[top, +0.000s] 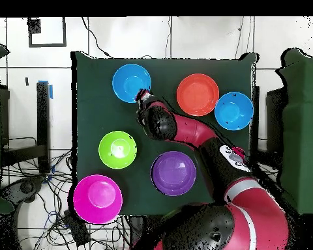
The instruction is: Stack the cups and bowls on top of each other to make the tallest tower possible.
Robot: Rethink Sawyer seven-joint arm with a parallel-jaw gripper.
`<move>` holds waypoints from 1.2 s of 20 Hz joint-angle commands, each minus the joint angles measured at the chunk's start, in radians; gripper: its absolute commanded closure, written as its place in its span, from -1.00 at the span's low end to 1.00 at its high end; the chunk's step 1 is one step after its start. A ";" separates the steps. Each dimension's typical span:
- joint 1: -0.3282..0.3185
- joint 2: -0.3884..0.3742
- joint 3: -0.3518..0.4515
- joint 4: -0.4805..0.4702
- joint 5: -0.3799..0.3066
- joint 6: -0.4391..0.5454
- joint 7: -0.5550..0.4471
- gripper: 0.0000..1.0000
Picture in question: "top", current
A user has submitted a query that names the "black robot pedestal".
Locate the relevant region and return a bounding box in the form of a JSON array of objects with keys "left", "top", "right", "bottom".
[{"left": 128, "top": 215, "right": 147, "bottom": 250}]

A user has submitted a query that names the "orange plastic bowl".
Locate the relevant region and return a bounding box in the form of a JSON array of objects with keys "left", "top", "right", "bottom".
[{"left": 176, "top": 73, "right": 220, "bottom": 117}]

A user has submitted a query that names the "dark green tablecloth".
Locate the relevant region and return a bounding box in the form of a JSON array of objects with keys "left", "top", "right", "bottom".
[{"left": 71, "top": 51, "right": 258, "bottom": 217}]

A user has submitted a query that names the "thin black cable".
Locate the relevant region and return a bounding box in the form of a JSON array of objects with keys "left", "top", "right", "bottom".
[
  {"left": 165, "top": 16, "right": 173, "bottom": 59},
  {"left": 234, "top": 16, "right": 245, "bottom": 60}
]

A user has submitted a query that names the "green plastic bowl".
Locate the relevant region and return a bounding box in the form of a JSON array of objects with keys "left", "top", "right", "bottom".
[{"left": 98, "top": 130, "right": 138, "bottom": 171}]

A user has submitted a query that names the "tangle of floor cables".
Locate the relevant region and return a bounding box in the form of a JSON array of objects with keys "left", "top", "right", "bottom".
[{"left": 1, "top": 136, "right": 131, "bottom": 250}]

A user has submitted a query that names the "purple plastic bowl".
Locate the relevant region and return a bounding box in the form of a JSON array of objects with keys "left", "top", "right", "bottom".
[{"left": 150, "top": 150, "right": 198, "bottom": 197}]

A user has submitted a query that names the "large magenta plastic bowl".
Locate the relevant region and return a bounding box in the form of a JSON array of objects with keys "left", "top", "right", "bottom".
[{"left": 72, "top": 174, "right": 124, "bottom": 225}]

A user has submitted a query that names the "black power box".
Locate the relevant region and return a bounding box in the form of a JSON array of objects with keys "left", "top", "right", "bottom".
[{"left": 63, "top": 208, "right": 91, "bottom": 246}]

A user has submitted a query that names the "black camera cable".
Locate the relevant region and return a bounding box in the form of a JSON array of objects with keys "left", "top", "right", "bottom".
[{"left": 80, "top": 16, "right": 113, "bottom": 59}]

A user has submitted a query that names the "black metal stand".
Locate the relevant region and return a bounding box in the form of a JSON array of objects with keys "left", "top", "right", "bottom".
[
  {"left": 265, "top": 88, "right": 286, "bottom": 170},
  {"left": 1, "top": 81, "right": 52, "bottom": 174}
]

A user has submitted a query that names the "light blue plastic bowl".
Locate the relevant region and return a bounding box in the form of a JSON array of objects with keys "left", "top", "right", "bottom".
[
  {"left": 112, "top": 63, "right": 153, "bottom": 104},
  {"left": 214, "top": 91, "right": 254, "bottom": 132}
]

